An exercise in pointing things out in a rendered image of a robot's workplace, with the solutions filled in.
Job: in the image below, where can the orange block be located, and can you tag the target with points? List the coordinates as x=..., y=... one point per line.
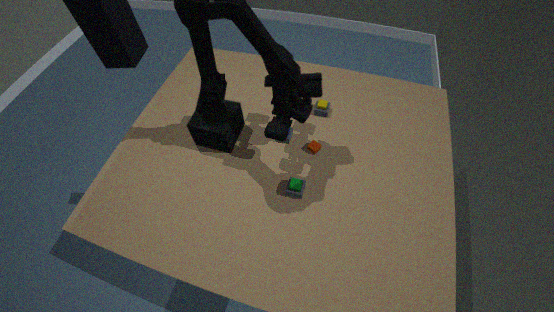
x=314, y=147

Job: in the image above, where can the blue button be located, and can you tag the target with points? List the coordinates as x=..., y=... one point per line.
x=289, y=135

